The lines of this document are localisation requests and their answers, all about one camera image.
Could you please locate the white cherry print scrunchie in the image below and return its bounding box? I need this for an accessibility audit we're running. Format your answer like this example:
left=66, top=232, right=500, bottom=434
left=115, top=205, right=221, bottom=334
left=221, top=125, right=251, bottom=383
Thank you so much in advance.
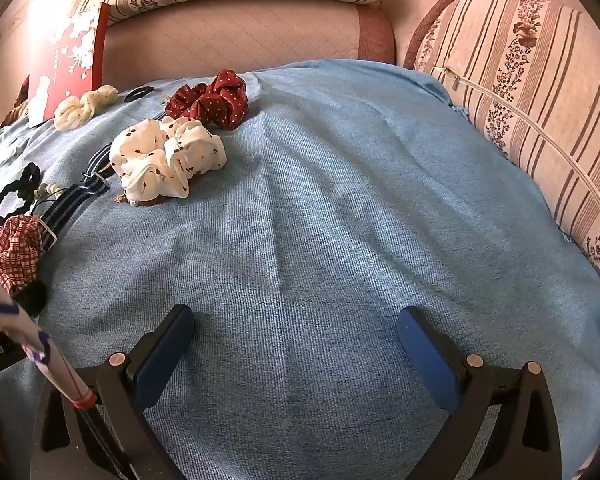
left=109, top=117, right=227, bottom=205

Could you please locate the red polka dot scrunchie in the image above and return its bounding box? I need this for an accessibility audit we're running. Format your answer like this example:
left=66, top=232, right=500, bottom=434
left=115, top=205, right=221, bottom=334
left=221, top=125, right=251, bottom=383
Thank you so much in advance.
left=166, top=68, right=249, bottom=131

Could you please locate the red checked scrunchie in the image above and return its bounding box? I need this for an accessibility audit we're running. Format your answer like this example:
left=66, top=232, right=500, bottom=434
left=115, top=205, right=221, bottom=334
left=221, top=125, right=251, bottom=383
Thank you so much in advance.
left=0, top=214, right=42, bottom=297

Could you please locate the light blue blanket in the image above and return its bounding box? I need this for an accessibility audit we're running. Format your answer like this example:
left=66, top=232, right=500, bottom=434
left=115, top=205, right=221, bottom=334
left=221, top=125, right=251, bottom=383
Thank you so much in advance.
left=0, top=58, right=600, bottom=480

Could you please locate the cream scrunchie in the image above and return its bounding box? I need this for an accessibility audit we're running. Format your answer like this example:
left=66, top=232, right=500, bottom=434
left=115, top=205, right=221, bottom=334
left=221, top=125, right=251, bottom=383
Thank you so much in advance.
left=54, top=84, right=118, bottom=132

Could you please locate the striped floral pillow right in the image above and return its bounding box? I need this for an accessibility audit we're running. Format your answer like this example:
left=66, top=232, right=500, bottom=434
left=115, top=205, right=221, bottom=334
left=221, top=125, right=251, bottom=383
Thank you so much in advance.
left=404, top=0, right=600, bottom=276

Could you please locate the red floral box lid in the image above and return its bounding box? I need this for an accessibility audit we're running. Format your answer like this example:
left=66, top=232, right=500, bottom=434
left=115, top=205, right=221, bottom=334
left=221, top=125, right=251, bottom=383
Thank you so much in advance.
left=28, top=2, right=109, bottom=127

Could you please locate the pink quilted bed sheet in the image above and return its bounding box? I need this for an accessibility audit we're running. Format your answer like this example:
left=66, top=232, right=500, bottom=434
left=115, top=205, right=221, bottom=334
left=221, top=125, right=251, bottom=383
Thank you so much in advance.
left=102, top=0, right=396, bottom=90

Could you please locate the black flower hair tie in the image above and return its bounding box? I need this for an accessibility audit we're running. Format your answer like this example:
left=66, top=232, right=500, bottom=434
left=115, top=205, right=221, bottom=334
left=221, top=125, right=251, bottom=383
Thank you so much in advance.
left=0, top=161, right=42, bottom=227

